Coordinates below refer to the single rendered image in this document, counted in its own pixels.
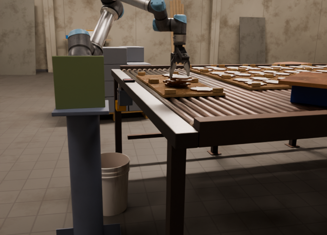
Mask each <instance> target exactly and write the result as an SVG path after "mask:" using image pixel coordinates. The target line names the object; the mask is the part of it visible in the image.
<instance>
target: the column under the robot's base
mask: <svg viewBox="0 0 327 235"><path fill-rule="evenodd" d="M99 115H109V101H108V100H105V108H74V109H56V108H54V110H53V112H52V116H66V119H67V135H68V150H69V166H70V181H71V197H72V212H73V228H63V229H56V235H121V226H120V224H119V223H115V224H105V225H104V223H103V196H102V169H101V143H100V116H99Z"/></svg>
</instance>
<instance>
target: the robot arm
mask: <svg viewBox="0 0 327 235"><path fill-rule="evenodd" d="M101 2H102V8H101V10H100V14H101V16H100V18H99V20H98V23H97V25H96V27H95V29H94V31H93V33H92V35H91V37H90V34H89V32H88V31H86V30H82V29H74V30H72V31H70V32H69V34H68V56H102V54H103V49H102V48H103V45H104V43H105V41H106V39H107V36H108V34H109V31H110V29H111V27H112V25H113V22H114V21H116V20H118V19H119V18H121V17H122V16H123V14H124V7H123V4H122V2H124V3H127V4H129V5H132V6H135V7H137V8H140V9H142V10H145V11H148V12H150V13H153V14H154V20H153V22H152V26H153V30H154V31H157V32H173V41H174V42H173V45H174V52H173V53H171V60H170V62H171V63H170V68H169V69H168V71H169V77H170V78H171V77H172V76H173V72H174V70H175V69H176V67H177V65H176V62H177V64H179V63H182V64H184V69H185V70H186V73H187V76H189V75H190V61H189V55H188V53H187V51H186V49H185V48H184V47H183V46H182V45H185V44H186V43H185V42H186V24H187V20H186V15H174V17H173V18H168V15H167V10H166V4H165V2H164V0H101Z"/></svg>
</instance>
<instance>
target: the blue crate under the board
mask: <svg viewBox="0 0 327 235"><path fill-rule="evenodd" d="M290 102H292V103H299V104H307V105H315V106H323V107H327V89H322V88H312V87H302V86H292V88H291V99H290Z"/></svg>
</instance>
